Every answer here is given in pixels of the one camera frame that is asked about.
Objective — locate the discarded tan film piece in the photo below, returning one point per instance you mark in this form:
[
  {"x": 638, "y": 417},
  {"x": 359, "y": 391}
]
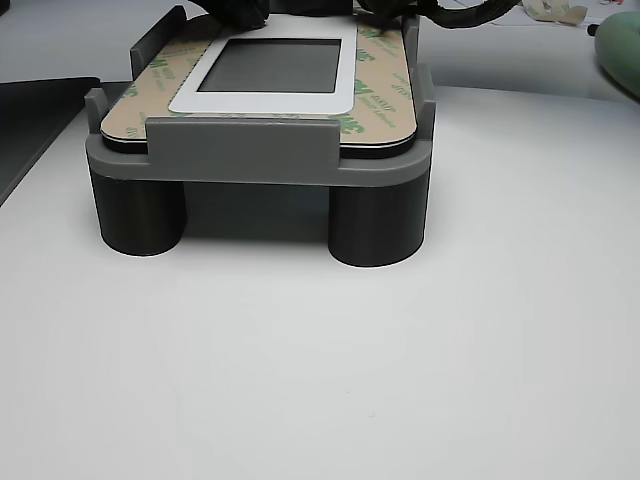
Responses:
[{"x": 555, "y": 12}]

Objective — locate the black machine assembly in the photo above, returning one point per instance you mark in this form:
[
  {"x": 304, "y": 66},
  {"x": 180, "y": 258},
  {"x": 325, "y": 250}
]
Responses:
[{"x": 380, "y": 12}]

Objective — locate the white panel with dark window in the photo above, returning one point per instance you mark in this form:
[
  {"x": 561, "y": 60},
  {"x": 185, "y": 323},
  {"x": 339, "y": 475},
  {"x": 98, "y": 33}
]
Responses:
[{"x": 260, "y": 103}]

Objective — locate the small black knob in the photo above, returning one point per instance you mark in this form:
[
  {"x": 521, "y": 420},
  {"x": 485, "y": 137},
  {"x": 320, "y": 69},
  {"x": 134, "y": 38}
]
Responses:
[{"x": 592, "y": 30}]

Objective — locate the green rounded object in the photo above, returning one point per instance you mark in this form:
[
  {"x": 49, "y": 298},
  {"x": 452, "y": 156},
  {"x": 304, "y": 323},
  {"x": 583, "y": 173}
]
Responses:
[{"x": 620, "y": 50}]

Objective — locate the gray fixture with cylinder legs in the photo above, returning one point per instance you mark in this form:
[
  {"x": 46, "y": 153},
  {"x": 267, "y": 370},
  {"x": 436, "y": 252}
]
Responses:
[{"x": 240, "y": 145}]

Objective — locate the tan printed protective film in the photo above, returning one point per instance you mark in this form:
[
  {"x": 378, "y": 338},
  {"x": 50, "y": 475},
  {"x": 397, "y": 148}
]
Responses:
[{"x": 385, "y": 100}]

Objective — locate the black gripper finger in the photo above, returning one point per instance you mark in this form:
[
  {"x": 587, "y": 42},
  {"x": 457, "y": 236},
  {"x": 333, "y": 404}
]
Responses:
[{"x": 240, "y": 12}]

